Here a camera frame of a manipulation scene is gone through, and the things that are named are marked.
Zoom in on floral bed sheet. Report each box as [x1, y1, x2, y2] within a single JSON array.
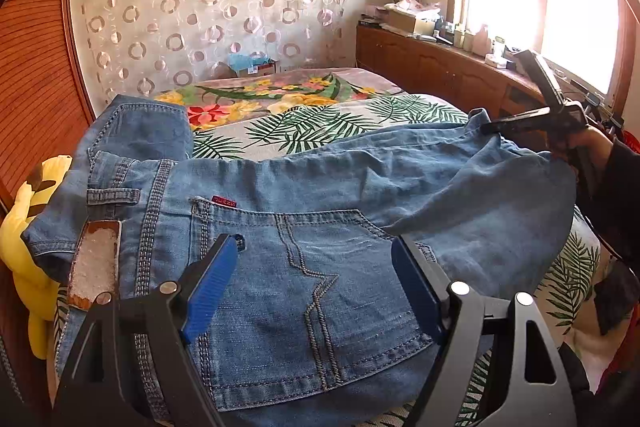
[[155, 67, 401, 130]]

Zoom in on palm leaf print blanket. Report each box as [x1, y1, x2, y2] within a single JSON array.
[[52, 92, 601, 427]]

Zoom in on blue tissue box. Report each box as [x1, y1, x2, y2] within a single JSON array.
[[228, 52, 280, 77]]

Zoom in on wooden slatted wardrobe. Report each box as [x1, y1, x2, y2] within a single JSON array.
[[1, 0, 94, 426]]

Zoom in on wooden sideboard cabinet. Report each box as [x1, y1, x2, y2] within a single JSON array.
[[356, 24, 544, 119]]

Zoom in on blue denim jeans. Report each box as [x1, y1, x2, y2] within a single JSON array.
[[22, 94, 580, 427]]

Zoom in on cardboard box on sideboard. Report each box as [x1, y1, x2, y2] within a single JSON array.
[[386, 10, 435, 36]]

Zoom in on person right hand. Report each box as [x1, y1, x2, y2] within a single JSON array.
[[549, 126, 614, 185]]

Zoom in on yellow plush toy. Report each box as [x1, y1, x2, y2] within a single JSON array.
[[1, 155, 72, 360]]

